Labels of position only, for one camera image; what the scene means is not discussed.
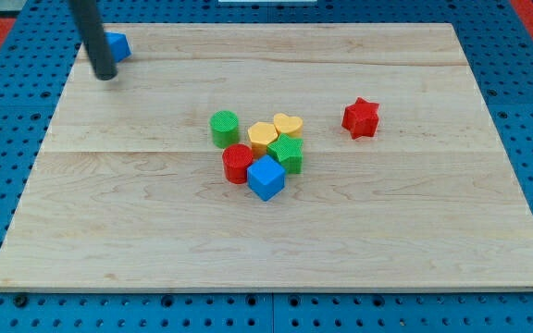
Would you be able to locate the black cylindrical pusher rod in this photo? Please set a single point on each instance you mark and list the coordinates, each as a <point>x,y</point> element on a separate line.
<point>89,24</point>

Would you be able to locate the blue triangle block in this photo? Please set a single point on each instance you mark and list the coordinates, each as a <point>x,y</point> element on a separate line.
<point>119,46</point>

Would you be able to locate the green cylinder block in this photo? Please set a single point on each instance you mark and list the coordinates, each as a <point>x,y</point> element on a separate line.
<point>224,126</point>

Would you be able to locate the light wooden board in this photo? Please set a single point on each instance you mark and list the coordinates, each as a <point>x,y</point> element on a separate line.
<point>127,193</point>

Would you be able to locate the red cylinder block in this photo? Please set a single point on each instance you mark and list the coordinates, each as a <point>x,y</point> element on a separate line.
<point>236,159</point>

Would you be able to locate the yellow hexagon block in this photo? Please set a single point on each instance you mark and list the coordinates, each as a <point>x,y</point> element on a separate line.
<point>260,135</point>

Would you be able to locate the yellow heart block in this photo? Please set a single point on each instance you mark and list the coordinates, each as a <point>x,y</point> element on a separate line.
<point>290,125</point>

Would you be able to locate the blue cube block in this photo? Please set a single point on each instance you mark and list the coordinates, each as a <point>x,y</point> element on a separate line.
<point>266,177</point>

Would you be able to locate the green star block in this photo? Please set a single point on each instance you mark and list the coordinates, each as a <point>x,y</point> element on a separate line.
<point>288,152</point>

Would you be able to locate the red star block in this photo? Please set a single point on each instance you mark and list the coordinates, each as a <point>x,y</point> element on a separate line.
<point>361,118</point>

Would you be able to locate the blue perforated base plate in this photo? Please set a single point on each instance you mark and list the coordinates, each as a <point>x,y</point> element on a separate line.
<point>35,61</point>

